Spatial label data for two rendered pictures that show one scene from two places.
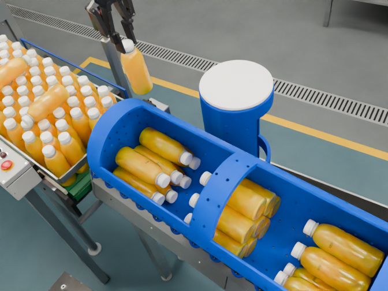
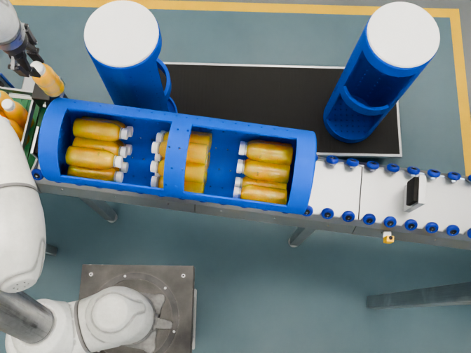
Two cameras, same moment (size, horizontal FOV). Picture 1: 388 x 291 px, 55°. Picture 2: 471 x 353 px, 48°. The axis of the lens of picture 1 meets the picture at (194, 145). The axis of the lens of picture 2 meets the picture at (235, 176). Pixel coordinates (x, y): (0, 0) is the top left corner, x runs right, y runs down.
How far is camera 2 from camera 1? 0.85 m
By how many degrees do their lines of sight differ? 31
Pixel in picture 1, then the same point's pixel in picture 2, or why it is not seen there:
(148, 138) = (83, 130)
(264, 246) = (212, 171)
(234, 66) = (109, 12)
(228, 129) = (133, 78)
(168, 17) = not seen: outside the picture
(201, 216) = (171, 180)
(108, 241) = not seen: hidden behind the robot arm
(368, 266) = (286, 160)
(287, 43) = not seen: outside the picture
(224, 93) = (117, 49)
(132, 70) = (48, 84)
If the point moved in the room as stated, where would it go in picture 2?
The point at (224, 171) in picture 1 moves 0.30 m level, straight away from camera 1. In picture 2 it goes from (174, 142) to (126, 68)
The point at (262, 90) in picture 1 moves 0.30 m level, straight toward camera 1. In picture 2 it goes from (151, 33) to (180, 102)
